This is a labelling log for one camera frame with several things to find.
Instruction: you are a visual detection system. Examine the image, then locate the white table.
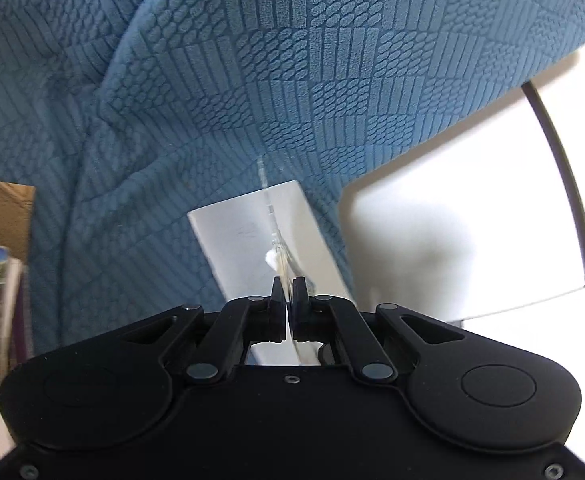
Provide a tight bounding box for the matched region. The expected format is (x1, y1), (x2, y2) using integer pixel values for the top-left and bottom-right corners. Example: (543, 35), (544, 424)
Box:
(340, 35), (585, 323)

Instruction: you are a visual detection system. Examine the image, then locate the brown painting cover book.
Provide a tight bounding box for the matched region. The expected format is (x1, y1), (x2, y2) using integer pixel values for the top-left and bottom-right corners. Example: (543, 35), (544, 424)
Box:
(0, 178), (36, 263)

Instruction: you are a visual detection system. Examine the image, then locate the clear plastic sleeve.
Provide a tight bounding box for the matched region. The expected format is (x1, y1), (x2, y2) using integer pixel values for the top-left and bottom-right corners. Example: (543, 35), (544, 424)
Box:
(187, 179), (354, 367)
(256, 155), (318, 341)

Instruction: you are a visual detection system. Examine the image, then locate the purple cover book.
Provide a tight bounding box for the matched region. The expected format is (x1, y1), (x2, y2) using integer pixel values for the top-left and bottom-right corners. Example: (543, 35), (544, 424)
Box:
(10, 259), (36, 361)

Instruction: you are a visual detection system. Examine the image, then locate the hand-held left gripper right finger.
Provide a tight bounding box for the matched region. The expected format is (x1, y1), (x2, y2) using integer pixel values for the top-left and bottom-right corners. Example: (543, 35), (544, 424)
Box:
(291, 276), (466, 386)

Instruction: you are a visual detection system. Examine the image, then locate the blue textured sofa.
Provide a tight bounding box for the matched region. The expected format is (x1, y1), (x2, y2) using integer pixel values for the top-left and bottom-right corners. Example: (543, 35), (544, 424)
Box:
(0, 0), (585, 361)

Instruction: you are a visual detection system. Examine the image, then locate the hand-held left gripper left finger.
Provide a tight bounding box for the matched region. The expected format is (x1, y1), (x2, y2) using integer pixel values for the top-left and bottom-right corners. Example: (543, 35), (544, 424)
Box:
(117, 276), (287, 386)

